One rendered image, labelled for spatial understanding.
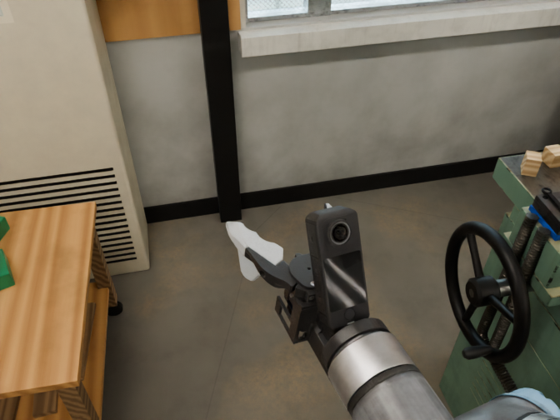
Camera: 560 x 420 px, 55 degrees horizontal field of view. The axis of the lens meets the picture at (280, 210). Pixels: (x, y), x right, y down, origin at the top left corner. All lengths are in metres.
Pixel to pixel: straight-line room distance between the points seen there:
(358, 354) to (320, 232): 0.11
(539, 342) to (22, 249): 1.40
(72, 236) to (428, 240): 1.47
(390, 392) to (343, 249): 0.13
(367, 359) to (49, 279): 1.24
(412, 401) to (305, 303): 0.15
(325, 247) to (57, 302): 1.15
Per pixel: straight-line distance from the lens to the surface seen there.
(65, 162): 1.93
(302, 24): 2.08
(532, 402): 0.63
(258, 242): 0.59
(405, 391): 0.48
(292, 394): 1.90
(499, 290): 1.17
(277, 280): 0.55
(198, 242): 2.36
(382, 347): 0.50
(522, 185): 1.32
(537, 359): 1.41
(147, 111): 2.15
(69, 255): 1.67
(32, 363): 1.47
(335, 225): 0.50
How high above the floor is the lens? 1.67
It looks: 42 degrees down
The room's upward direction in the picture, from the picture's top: straight up
